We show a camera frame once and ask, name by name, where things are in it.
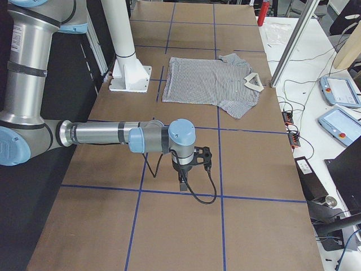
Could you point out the white central mounting column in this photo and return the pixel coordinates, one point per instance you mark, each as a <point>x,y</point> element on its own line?
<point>129,74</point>

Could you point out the aluminium frame post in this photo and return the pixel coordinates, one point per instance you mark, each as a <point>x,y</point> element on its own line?
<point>300,27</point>

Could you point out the black power adapter box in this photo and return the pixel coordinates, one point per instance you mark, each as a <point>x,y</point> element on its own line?
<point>312,187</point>

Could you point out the teach pendant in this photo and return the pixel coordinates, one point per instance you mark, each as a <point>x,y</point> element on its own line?
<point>339,91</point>
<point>340,125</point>

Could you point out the beige wooden board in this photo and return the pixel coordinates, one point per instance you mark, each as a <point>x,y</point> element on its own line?
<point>351,49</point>

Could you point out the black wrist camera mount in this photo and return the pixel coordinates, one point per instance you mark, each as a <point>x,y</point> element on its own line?
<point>202,156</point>

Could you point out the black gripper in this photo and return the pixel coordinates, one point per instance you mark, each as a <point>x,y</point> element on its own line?
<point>180,168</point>

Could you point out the far teach pendant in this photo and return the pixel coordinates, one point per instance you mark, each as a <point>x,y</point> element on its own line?
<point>339,91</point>

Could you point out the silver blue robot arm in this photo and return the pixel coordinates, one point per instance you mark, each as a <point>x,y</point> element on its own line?
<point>24,134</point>

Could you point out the blue white striped polo shirt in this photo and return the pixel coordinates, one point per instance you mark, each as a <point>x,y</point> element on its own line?
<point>228,83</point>

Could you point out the clear plastic bag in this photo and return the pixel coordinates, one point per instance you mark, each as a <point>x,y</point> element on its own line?
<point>277,34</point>

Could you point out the black monitor stand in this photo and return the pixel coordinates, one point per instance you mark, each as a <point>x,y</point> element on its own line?
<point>332,226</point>

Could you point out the red cylinder bottle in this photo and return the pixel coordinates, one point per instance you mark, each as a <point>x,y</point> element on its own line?
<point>263,12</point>

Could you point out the near teach pendant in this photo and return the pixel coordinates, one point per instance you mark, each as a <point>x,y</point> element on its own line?
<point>340,125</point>

